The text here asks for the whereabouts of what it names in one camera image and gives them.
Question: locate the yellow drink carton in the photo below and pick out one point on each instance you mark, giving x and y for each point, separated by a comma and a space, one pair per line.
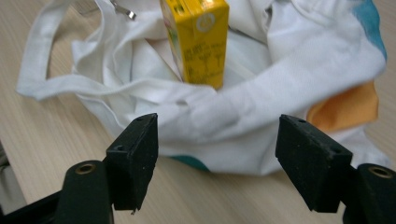
199, 40

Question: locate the silver metal zipper pull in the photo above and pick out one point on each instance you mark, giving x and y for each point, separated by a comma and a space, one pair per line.
124, 11

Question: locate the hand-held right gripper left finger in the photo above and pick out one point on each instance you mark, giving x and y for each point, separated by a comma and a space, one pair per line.
132, 161

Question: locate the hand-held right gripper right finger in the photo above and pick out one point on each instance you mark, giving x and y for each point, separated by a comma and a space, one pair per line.
314, 165

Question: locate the white cloth tote bag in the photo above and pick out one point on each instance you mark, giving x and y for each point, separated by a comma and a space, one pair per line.
249, 102

